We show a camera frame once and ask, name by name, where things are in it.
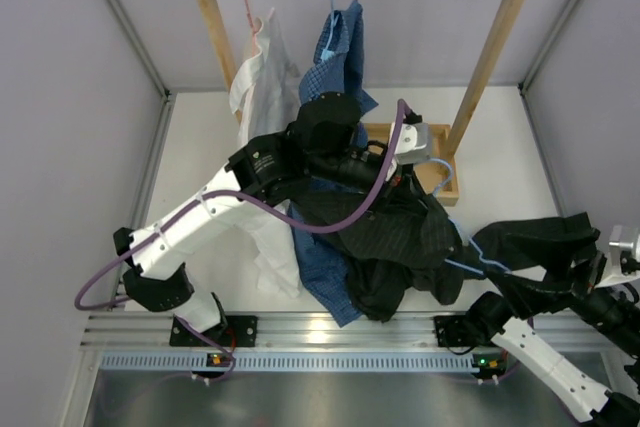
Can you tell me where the light blue wire hanger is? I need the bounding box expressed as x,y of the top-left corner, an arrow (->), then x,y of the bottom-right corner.
423,156 -> 511,279

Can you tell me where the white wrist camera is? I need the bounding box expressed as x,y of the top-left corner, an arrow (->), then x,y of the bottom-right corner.
596,225 -> 639,288
394,122 -> 433,165

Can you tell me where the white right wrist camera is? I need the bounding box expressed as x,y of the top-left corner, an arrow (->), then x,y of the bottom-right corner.
596,225 -> 639,288

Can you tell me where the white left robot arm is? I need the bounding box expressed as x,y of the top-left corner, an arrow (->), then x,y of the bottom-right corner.
114,92 -> 404,346

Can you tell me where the blue hanger with clip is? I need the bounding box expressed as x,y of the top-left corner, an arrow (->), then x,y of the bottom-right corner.
320,0 -> 339,62

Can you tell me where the blue checked shirt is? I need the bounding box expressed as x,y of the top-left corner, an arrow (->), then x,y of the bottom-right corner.
292,0 -> 378,327

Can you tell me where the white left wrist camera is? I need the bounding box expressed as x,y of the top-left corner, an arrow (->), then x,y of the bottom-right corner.
394,122 -> 433,165

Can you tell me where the aluminium mounting rail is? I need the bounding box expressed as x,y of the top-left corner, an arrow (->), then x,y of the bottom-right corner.
81,281 -> 494,352

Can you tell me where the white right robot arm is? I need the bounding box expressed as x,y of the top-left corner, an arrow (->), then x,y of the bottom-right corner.
463,247 -> 639,426

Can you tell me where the light blue slotted cable duct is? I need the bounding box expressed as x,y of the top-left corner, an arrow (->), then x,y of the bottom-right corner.
100,350 -> 504,374

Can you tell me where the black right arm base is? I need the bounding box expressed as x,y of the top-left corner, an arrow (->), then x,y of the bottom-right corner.
434,315 -> 510,348

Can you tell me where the dark pinstriped shirt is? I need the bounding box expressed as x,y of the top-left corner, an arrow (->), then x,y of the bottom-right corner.
311,179 -> 599,322

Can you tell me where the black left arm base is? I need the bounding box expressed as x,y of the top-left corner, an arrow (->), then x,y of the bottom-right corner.
169,315 -> 258,348

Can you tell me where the pink wire hanger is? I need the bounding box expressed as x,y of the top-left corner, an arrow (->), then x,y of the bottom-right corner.
243,0 -> 262,56

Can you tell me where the white shirt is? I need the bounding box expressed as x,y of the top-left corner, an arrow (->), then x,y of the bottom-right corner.
229,9 -> 301,299

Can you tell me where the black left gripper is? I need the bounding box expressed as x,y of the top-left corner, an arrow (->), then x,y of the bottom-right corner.
308,145 -> 433,218

